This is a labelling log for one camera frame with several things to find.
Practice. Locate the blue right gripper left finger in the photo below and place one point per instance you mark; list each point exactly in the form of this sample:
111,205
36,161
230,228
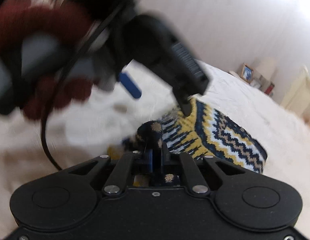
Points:
148,156

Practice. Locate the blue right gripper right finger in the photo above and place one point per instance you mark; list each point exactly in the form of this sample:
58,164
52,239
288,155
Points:
165,157

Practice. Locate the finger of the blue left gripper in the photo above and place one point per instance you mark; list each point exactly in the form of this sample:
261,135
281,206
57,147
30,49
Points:
130,86

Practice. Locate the navy yellow patterned knit sweater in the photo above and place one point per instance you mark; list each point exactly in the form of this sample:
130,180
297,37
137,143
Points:
206,131

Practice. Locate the grey gloved left hand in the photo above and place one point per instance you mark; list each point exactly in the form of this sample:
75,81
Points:
29,74

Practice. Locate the framed photo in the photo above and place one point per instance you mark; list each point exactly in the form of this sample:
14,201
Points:
246,73

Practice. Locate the red bottle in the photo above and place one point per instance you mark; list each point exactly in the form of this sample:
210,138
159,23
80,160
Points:
269,88

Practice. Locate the white table lamp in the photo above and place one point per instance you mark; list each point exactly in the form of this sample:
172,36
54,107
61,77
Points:
265,69

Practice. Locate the cream tufted headboard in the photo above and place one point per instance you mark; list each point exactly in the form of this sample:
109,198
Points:
297,98

